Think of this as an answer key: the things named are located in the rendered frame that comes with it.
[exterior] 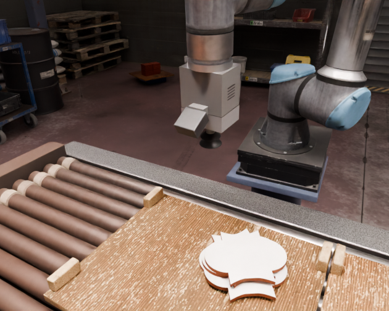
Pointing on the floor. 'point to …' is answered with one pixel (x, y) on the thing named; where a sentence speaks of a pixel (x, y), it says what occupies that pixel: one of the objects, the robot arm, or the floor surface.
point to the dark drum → (34, 52)
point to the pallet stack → (86, 41)
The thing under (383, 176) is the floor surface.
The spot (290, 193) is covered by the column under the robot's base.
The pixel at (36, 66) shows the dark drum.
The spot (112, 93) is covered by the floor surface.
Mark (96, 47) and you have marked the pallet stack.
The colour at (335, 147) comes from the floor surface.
